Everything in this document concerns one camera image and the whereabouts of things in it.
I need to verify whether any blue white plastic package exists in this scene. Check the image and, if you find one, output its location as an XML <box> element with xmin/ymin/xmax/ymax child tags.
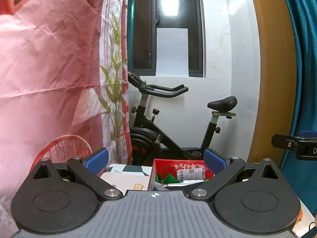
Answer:
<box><xmin>163</xmin><ymin>179</ymin><xmax>205</xmax><ymax>187</ymax></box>

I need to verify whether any patterned white tablecloth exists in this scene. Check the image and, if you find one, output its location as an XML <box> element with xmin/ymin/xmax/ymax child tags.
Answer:
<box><xmin>100</xmin><ymin>163</ymin><xmax>152</xmax><ymax>194</ymax></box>

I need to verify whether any red strawberry cardboard box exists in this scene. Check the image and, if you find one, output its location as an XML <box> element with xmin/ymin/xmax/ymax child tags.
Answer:
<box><xmin>148</xmin><ymin>159</ymin><xmax>214</xmax><ymax>190</ymax></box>

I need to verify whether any green plush toy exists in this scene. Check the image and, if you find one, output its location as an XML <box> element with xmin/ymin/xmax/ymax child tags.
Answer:
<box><xmin>155</xmin><ymin>174</ymin><xmax>179</xmax><ymax>185</ymax></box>

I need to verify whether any black exercise bike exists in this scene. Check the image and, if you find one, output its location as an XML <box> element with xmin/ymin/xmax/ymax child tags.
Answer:
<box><xmin>127</xmin><ymin>71</ymin><xmax>239</xmax><ymax>167</ymax></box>

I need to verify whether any pink printed curtain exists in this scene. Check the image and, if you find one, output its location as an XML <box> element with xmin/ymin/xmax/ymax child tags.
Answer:
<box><xmin>1</xmin><ymin>0</ymin><xmax>132</xmax><ymax>237</ymax></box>

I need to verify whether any teal curtain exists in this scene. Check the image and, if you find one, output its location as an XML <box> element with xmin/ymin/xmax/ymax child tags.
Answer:
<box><xmin>280</xmin><ymin>0</ymin><xmax>316</xmax><ymax>215</ymax></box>

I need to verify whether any dark framed window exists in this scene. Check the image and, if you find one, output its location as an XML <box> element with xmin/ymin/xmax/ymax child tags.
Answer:
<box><xmin>127</xmin><ymin>0</ymin><xmax>204</xmax><ymax>77</ymax></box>

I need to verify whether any wooden door frame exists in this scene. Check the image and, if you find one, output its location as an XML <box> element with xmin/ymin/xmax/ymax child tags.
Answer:
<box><xmin>248</xmin><ymin>0</ymin><xmax>297</xmax><ymax>164</ymax></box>

